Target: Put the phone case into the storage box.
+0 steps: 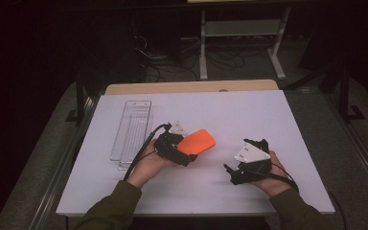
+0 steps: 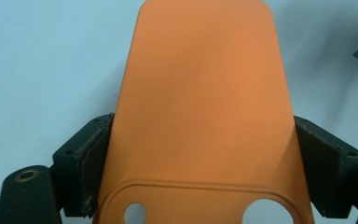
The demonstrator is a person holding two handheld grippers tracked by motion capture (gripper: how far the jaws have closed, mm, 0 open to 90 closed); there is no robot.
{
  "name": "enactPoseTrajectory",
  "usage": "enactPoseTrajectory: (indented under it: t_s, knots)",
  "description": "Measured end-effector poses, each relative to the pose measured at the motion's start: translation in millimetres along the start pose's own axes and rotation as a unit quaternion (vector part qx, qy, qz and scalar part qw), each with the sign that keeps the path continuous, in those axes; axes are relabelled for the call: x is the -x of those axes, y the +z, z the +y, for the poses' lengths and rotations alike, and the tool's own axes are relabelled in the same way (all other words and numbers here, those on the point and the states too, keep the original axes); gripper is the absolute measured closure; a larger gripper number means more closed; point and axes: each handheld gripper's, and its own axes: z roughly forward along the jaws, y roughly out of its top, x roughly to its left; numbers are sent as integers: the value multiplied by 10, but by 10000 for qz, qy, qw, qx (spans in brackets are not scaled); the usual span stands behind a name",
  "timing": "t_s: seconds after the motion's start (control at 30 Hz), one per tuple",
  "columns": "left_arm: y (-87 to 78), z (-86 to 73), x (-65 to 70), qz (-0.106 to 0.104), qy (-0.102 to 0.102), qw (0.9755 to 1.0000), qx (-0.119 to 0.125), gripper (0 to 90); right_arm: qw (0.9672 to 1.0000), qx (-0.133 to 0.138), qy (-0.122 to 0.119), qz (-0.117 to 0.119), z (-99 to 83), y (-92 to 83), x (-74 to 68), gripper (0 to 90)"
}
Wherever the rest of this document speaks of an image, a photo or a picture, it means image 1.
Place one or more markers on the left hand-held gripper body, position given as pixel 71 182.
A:
pixel 169 150

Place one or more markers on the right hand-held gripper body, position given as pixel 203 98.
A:
pixel 254 159

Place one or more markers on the orange phone case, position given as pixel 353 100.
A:
pixel 198 142

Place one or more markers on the clear plastic tray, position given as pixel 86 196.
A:
pixel 132 131

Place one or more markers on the person's left hand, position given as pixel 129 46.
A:
pixel 148 166

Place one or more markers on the person's right hand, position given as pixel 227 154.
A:
pixel 276 182

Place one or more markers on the black metal stand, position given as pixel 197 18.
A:
pixel 344 96
pixel 80 102

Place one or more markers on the grey metal rail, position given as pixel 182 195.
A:
pixel 60 179
pixel 364 163

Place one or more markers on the white metal desk frame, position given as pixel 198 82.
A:
pixel 242 28

